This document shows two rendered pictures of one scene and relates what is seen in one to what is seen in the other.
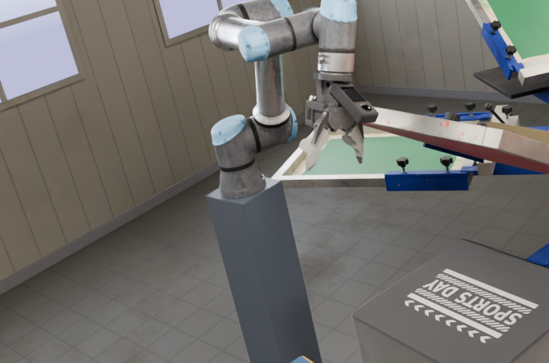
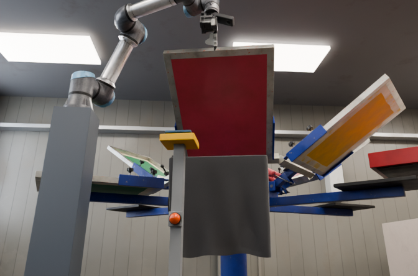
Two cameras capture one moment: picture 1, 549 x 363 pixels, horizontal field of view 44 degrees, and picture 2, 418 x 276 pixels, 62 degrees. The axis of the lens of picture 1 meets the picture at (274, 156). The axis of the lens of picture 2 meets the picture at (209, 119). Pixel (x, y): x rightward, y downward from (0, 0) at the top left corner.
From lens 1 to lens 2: 1.88 m
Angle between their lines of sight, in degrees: 65
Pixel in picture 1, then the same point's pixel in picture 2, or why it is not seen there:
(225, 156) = (82, 84)
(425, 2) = (28, 228)
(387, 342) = (200, 161)
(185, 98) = not seen: outside the picture
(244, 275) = (65, 163)
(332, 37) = not seen: outside the picture
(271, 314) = (80, 192)
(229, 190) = (78, 102)
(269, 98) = (116, 68)
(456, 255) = not seen: hidden behind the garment
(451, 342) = not seen: hidden behind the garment
